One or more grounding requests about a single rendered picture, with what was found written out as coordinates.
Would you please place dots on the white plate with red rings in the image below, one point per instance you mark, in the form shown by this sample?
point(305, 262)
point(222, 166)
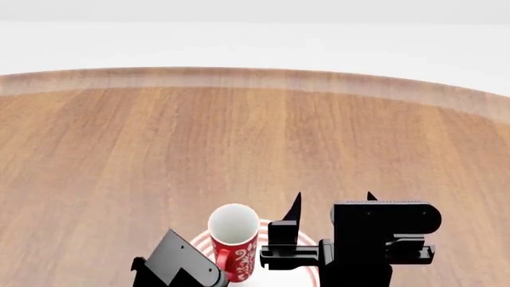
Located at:
point(279, 276)

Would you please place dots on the red mug with white pattern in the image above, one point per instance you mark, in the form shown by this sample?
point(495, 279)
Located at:
point(239, 257)

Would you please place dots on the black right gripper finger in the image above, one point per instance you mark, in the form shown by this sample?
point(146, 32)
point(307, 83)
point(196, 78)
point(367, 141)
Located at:
point(287, 230)
point(371, 197)

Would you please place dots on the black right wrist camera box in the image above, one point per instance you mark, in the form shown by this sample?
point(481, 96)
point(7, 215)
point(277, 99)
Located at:
point(382, 216)

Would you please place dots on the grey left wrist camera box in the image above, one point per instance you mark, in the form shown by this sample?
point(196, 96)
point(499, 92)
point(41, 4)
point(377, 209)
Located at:
point(181, 254)

